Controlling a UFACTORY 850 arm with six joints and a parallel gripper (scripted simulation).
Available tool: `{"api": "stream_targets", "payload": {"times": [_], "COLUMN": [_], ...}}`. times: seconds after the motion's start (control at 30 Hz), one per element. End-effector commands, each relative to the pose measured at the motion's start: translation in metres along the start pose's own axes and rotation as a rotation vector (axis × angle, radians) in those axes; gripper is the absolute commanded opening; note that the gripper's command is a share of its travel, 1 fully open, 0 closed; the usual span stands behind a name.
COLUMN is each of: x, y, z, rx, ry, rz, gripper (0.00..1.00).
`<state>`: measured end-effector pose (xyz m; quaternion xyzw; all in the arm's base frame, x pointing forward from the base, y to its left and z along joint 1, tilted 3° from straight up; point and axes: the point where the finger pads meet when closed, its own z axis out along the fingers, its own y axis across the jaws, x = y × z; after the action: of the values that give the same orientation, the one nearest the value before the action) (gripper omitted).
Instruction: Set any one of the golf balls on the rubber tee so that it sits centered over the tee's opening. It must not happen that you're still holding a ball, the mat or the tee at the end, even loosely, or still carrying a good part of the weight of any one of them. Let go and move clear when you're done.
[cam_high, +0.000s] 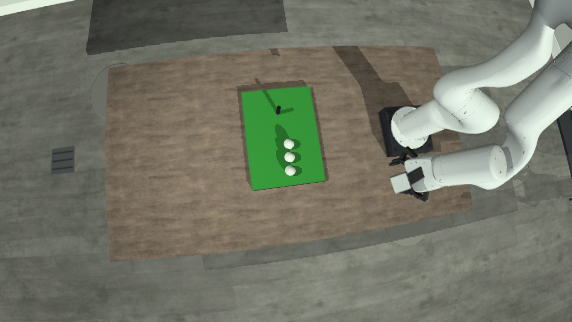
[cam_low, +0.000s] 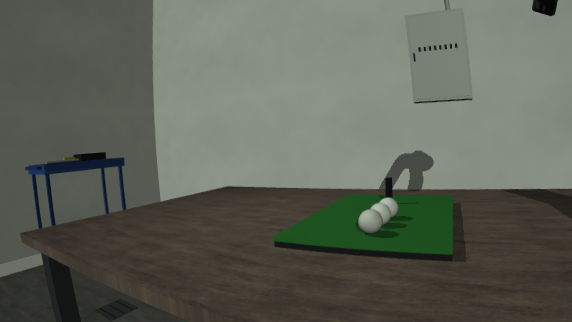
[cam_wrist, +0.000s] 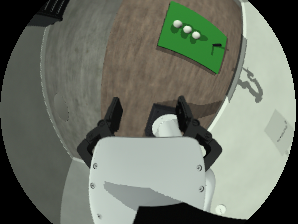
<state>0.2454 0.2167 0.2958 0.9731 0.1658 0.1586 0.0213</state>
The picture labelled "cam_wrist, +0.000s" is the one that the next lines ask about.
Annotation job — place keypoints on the green golf mat with black tee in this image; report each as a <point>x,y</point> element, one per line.
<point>203,50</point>

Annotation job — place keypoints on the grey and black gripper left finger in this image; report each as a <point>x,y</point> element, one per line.
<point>105,127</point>

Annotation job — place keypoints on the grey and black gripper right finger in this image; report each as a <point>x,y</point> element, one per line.
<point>191,128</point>

